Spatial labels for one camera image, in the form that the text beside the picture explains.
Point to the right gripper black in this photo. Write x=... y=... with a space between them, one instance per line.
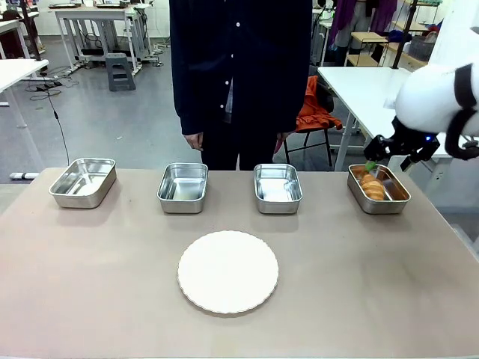
x=409 y=140

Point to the golden croissant bread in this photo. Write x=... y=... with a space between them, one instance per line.
x=372 y=188

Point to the person's left forearm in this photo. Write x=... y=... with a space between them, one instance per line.
x=295 y=108

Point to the person's right forearm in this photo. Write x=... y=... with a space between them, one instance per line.
x=187 y=112

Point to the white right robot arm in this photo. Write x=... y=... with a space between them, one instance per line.
x=423 y=101

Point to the steel rectangular container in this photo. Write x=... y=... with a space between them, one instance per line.
x=181 y=203
x=381 y=207
x=278 y=205

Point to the shallow wide steel container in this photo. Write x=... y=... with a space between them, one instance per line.
x=80 y=198

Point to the person's left hand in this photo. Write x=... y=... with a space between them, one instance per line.
x=280 y=141

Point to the person's right hand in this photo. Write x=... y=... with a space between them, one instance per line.
x=194 y=141

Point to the white work table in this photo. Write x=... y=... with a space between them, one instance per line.
x=359 y=86

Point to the black chair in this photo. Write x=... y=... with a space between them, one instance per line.
x=326 y=99

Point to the orange jacket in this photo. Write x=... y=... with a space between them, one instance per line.
x=314 y=112

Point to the grey storage crate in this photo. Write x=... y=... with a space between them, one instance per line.
x=421 y=48

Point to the wooden shelf rack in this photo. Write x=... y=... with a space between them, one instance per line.
x=368 y=37

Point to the purple hanging clothes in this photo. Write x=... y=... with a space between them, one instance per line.
x=344 y=18

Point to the person in dark navy clothes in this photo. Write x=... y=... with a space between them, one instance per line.
x=239 y=75

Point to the white scalloped plate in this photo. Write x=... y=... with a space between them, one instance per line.
x=228 y=271

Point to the grey step stool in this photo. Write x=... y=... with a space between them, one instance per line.
x=119 y=60

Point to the white background desk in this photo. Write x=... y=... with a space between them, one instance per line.
x=93 y=11

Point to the white power strip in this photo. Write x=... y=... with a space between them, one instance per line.
x=22 y=175

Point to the white side table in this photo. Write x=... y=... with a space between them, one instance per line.
x=18 y=71

